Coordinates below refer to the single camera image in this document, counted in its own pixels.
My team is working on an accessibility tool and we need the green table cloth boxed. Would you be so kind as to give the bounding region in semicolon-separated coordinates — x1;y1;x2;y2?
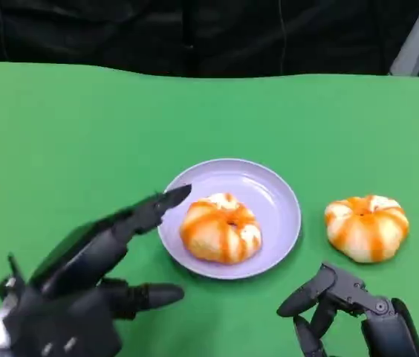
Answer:
0;60;419;357

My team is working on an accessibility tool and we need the orange and white bread roll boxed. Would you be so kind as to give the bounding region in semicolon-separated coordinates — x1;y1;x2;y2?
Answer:
323;193;410;264
178;192;263;266

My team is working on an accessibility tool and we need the lilac plate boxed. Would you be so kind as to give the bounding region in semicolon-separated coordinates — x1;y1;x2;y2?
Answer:
156;158;302;280

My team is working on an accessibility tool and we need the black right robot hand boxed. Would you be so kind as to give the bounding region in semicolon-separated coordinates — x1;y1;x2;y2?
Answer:
276;261;419;357

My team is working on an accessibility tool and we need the black backdrop curtain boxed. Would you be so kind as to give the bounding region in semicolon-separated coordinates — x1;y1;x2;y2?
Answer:
0;0;419;78

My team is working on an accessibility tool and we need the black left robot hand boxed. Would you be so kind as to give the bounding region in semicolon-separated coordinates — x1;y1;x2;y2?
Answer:
19;184;193;321

